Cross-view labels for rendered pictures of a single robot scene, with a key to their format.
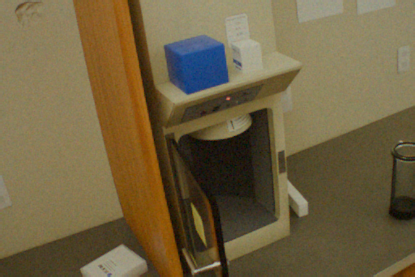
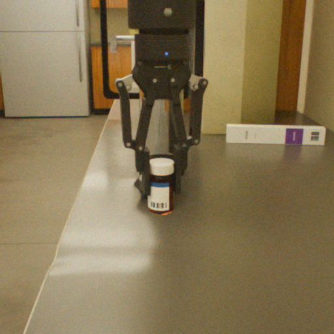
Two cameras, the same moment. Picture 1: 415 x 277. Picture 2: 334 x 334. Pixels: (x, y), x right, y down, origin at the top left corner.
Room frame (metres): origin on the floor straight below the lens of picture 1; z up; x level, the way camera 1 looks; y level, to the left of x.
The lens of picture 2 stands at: (1.53, -1.47, 1.26)
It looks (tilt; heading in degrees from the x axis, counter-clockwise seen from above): 18 degrees down; 109
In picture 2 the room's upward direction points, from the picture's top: straight up
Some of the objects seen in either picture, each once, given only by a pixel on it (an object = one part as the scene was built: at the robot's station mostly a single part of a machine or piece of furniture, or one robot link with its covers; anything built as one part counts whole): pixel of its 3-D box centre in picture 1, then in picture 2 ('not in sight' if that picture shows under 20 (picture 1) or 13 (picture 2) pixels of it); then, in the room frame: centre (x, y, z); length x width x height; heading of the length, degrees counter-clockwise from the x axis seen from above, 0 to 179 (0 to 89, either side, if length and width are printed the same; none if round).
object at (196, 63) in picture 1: (195, 63); not in sight; (1.07, 0.00, 1.56); 0.10 x 0.10 x 0.09; 21
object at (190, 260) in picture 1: (198, 259); not in sight; (0.86, 0.06, 1.20); 0.10 x 0.05 x 0.03; 14
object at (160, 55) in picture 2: not in sight; (161, 66); (1.31, -0.85, 1.20); 0.08 x 0.07 x 0.09; 30
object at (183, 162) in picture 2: not in sight; (188, 151); (1.35, -0.83, 1.07); 0.03 x 0.01 x 0.05; 30
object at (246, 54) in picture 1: (246, 55); not in sight; (1.12, -0.12, 1.54); 0.05 x 0.05 x 0.06; 18
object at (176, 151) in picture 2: not in sight; (176, 169); (1.33, -0.84, 1.04); 0.03 x 0.01 x 0.07; 120
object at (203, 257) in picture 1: (202, 240); (144, 41); (0.94, 0.05, 1.19); 0.30 x 0.01 x 0.40; 14
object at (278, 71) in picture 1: (233, 93); not in sight; (1.10, -0.07, 1.46); 0.32 x 0.12 x 0.10; 111
